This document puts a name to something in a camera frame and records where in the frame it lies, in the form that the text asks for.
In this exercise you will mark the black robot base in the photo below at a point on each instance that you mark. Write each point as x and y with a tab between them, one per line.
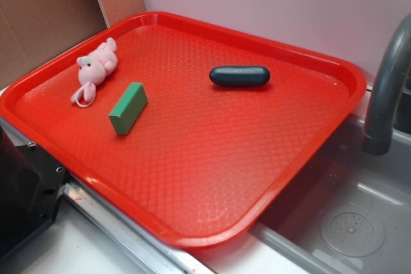
32	182

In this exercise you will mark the dark green plastic pickle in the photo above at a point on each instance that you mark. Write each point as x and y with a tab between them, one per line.
240	76

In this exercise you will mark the green rectangular block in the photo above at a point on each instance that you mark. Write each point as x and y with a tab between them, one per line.
128	108

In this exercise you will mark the pink plush toy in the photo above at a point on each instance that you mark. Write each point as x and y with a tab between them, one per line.
94	68

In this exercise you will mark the grey toy sink basin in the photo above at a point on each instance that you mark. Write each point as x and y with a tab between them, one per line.
345	211

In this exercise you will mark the grey faucet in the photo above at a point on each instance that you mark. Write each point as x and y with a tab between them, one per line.
389	105

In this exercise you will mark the brown cardboard panel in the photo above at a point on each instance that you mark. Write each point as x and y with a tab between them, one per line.
36	31

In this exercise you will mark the aluminium rail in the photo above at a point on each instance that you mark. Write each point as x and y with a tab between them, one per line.
90	236

